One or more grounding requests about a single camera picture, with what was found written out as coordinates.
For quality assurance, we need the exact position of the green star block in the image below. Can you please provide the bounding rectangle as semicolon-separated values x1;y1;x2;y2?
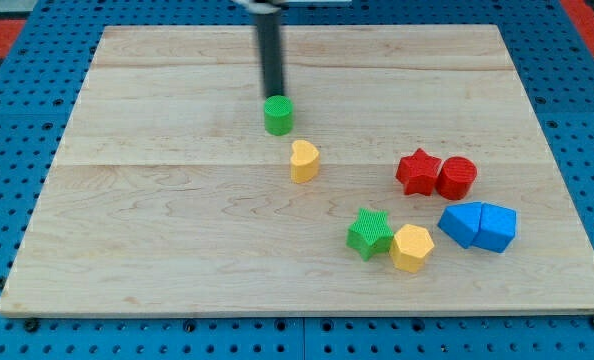
346;208;394;261

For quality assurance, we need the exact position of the blue pentagon block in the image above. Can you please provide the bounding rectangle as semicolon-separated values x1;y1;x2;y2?
471;203;517;253

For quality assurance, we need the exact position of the yellow heart block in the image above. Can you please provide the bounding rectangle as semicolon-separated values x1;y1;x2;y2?
290;139;320;183

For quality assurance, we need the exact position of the blue triangular block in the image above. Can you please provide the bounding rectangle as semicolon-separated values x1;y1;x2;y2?
438;202;483;249

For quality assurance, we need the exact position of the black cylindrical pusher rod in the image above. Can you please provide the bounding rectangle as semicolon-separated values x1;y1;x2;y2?
254;3;285;97

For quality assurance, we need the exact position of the red star block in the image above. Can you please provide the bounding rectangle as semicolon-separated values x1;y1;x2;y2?
395;148;442;196

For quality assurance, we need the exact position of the yellow hexagon block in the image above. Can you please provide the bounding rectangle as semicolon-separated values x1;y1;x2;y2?
389;224;435;273

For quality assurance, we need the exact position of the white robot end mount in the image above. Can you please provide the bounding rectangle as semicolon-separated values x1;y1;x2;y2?
232;0;352;11

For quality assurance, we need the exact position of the green cylinder block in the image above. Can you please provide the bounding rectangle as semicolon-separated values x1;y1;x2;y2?
263;95;293;136

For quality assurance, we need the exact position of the light wooden board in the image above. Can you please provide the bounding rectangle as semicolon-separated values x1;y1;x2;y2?
0;24;594;319

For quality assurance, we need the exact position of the red cylinder block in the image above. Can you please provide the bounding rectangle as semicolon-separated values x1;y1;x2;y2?
435;156;478;200

